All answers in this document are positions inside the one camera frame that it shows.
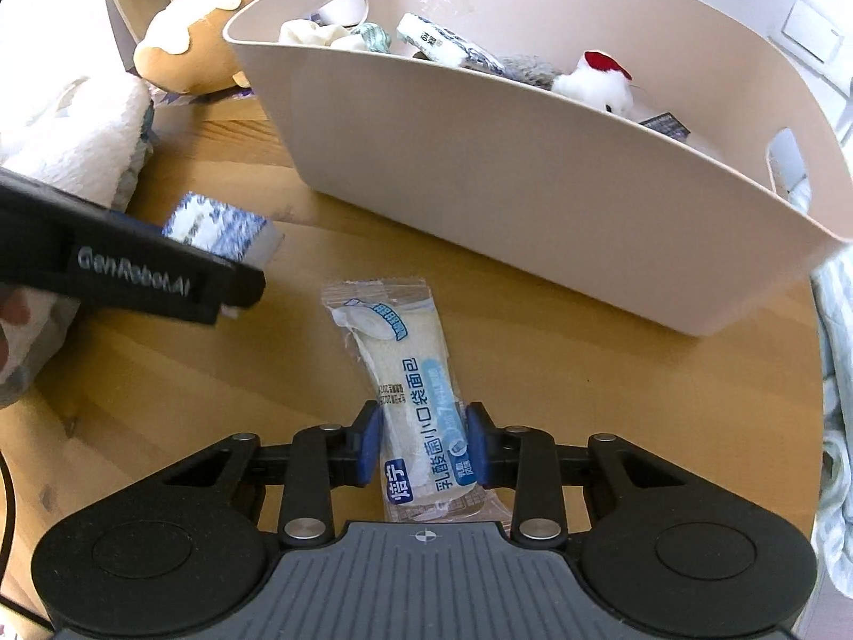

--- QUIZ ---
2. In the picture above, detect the clear bread packet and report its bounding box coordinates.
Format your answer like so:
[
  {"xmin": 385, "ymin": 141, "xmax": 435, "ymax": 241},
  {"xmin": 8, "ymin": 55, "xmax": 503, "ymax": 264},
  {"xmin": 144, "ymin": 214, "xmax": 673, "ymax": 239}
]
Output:
[{"xmin": 321, "ymin": 276, "xmax": 514, "ymax": 524}]

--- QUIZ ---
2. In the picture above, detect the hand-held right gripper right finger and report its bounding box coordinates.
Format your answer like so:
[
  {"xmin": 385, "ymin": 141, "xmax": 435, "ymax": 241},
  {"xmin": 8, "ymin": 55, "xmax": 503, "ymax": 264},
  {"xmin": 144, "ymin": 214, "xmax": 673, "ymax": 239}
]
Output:
[{"xmin": 464, "ymin": 402, "xmax": 694, "ymax": 543}]

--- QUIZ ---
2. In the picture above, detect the white red cat plush toy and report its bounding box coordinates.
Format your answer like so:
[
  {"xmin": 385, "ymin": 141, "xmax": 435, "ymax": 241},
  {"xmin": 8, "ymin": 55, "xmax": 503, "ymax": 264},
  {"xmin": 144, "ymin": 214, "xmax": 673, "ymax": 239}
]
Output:
[{"xmin": 550, "ymin": 50, "xmax": 637, "ymax": 119}]

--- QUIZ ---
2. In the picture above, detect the beige plastic tub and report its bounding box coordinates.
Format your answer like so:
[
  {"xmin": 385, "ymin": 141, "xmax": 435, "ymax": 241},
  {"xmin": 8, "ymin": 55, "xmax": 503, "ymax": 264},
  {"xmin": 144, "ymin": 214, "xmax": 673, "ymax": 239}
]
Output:
[{"xmin": 223, "ymin": 0, "xmax": 853, "ymax": 338}]

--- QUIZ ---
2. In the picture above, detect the white blue printed packet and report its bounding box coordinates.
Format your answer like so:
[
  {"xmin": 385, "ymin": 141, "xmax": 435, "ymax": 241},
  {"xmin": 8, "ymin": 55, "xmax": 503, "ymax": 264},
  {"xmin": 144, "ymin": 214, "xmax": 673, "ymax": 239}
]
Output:
[{"xmin": 396, "ymin": 12, "xmax": 508, "ymax": 73}]

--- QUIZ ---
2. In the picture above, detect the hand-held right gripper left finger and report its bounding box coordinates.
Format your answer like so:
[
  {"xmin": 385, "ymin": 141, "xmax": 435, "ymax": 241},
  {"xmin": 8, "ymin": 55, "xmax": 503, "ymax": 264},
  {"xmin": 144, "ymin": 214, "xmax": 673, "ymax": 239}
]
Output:
[{"xmin": 156, "ymin": 402, "xmax": 385, "ymax": 546}]

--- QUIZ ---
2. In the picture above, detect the light blue striped blanket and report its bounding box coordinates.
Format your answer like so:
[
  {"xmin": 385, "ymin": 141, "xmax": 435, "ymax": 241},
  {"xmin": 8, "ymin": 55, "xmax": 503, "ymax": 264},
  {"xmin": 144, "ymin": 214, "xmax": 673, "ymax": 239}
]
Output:
[{"xmin": 809, "ymin": 257, "xmax": 853, "ymax": 594}]

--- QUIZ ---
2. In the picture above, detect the white fluffy blanket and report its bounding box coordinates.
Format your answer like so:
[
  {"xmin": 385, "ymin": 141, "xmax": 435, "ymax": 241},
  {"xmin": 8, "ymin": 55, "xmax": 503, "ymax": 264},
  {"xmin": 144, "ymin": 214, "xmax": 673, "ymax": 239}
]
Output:
[{"xmin": 0, "ymin": 75, "xmax": 156, "ymax": 211}]

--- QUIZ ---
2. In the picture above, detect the purple printed packet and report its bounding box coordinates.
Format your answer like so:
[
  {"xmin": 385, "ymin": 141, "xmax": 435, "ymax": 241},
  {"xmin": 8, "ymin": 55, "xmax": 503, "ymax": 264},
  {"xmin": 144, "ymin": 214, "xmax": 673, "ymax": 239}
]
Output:
[{"xmin": 148, "ymin": 83, "xmax": 261, "ymax": 108}]

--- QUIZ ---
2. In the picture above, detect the grey green sock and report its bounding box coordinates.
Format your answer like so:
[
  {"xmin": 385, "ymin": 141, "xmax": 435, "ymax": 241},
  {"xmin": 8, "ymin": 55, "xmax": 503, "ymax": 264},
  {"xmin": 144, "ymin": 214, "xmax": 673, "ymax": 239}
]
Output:
[{"xmin": 353, "ymin": 22, "xmax": 394, "ymax": 54}]

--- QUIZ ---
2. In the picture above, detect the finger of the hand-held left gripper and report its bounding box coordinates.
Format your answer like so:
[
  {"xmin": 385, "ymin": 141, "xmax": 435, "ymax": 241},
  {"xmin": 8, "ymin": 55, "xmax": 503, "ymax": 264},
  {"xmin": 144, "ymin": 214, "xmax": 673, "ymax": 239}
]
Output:
[
  {"xmin": 107, "ymin": 210, "xmax": 166, "ymax": 239},
  {"xmin": 216, "ymin": 260, "xmax": 268, "ymax": 326}
]

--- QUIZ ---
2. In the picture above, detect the orange plush toy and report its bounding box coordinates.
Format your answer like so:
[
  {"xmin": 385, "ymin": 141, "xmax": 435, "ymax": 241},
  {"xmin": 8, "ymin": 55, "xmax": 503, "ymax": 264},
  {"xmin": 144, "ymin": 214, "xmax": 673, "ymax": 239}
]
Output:
[{"xmin": 133, "ymin": 0, "xmax": 277, "ymax": 93}]

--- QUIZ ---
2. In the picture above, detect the brown grey squirrel plush toy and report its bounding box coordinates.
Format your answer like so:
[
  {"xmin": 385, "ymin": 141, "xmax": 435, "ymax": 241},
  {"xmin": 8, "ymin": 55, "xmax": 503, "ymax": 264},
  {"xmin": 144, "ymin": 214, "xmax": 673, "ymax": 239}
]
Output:
[{"xmin": 496, "ymin": 55, "xmax": 567, "ymax": 91}]

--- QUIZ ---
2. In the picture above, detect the blue white tissue packet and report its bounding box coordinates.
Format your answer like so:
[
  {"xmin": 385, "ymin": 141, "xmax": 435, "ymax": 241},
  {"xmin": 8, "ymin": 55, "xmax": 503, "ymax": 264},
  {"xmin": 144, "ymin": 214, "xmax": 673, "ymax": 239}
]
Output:
[{"xmin": 162, "ymin": 192, "xmax": 286, "ymax": 274}]

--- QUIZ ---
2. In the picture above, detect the blue yellow cartoon packet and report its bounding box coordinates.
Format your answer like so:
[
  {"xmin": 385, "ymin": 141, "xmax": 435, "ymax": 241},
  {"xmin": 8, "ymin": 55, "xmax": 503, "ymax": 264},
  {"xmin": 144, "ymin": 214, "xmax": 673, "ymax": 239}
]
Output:
[{"xmin": 638, "ymin": 112, "xmax": 690, "ymax": 142}]

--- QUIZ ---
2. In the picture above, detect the white wall switch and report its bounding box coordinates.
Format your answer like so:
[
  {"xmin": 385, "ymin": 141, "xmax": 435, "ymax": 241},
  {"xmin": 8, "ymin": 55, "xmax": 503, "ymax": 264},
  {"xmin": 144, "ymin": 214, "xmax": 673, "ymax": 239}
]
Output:
[{"xmin": 779, "ymin": 0, "xmax": 844, "ymax": 64}]

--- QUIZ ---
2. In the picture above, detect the white cloth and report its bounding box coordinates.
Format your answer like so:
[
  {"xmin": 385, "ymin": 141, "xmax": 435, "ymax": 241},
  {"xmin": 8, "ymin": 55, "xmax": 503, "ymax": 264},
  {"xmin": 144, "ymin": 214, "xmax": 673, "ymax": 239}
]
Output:
[{"xmin": 278, "ymin": 0, "xmax": 366, "ymax": 51}]

